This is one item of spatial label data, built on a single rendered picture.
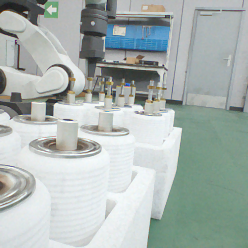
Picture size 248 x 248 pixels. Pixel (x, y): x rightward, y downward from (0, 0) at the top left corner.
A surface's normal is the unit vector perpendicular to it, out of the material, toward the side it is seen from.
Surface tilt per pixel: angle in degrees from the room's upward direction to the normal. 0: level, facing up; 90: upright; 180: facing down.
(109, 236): 0
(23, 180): 4
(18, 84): 90
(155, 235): 0
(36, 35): 111
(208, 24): 90
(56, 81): 90
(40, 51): 90
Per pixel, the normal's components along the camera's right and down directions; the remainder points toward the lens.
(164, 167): -0.30, 0.12
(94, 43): 0.49, 0.18
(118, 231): 0.10, -0.98
